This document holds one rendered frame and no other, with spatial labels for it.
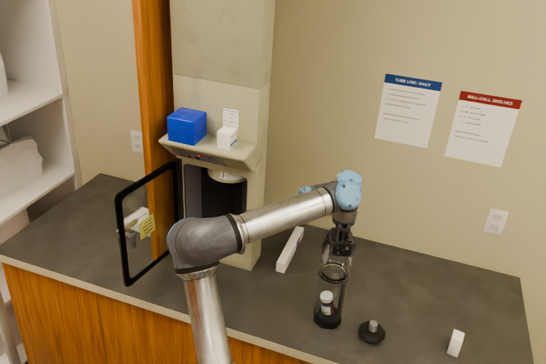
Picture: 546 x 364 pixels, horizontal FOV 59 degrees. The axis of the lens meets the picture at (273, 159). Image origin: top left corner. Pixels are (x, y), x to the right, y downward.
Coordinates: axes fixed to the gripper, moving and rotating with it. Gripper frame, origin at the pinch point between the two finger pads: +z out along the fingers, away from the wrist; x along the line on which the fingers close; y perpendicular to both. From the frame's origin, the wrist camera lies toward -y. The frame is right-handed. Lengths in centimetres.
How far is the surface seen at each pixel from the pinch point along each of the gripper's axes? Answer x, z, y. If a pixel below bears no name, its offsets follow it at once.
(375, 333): 16.0, 22.4, 7.9
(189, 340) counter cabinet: -50, 42, 1
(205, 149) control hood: -47, -31, -14
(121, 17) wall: -98, -56, -83
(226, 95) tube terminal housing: -42, -47, -24
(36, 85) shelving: -149, -16, -96
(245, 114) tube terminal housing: -35, -41, -22
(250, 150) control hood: -31.8, -31.0, -16.1
